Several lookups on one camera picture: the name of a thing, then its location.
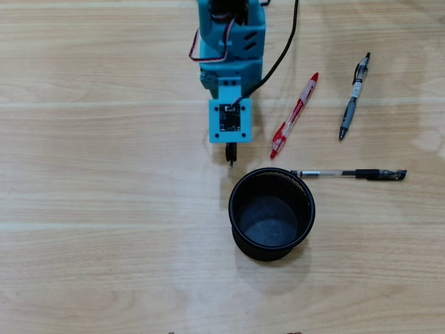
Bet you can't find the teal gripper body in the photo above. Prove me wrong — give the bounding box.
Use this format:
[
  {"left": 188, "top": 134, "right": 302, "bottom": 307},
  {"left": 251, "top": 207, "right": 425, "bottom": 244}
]
[{"left": 198, "top": 58, "right": 263, "bottom": 101}]

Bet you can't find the red clear retractable pen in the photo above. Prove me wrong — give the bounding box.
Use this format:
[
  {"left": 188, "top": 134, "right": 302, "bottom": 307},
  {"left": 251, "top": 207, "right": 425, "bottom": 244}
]
[{"left": 270, "top": 72, "right": 320, "bottom": 159}]

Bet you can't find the black pen with clear window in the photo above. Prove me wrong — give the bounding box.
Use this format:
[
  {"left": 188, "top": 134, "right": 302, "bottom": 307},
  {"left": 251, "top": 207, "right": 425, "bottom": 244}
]
[{"left": 225, "top": 141, "right": 238, "bottom": 167}]

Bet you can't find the grey grip retractable pen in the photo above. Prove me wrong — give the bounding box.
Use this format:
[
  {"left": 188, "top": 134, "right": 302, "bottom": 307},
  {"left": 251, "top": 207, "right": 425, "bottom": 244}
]
[{"left": 339, "top": 51, "right": 371, "bottom": 141}]

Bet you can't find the clear pen with black cap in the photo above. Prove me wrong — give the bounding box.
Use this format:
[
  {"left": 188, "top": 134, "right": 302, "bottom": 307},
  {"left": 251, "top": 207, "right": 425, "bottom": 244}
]
[{"left": 290, "top": 168, "right": 407, "bottom": 182}]

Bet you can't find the black mesh pen holder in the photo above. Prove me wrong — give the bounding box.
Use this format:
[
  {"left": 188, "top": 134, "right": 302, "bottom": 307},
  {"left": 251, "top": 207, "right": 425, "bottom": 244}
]
[{"left": 227, "top": 167, "right": 316, "bottom": 262}]

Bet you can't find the red white black servo cable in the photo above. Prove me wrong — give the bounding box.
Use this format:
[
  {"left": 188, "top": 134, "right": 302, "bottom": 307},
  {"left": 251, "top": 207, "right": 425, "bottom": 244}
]
[{"left": 188, "top": 17, "right": 238, "bottom": 66}]

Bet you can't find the black camera cable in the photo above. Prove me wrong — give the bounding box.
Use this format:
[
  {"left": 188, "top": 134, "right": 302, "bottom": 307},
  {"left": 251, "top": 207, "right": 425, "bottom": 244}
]
[{"left": 229, "top": 0, "right": 300, "bottom": 111}]

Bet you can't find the teal wrist camera module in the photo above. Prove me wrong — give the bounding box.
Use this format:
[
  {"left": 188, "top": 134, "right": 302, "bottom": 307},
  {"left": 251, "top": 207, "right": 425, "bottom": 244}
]
[{"left": 208, "top": 77, "right": 254, "bottom": 144}]

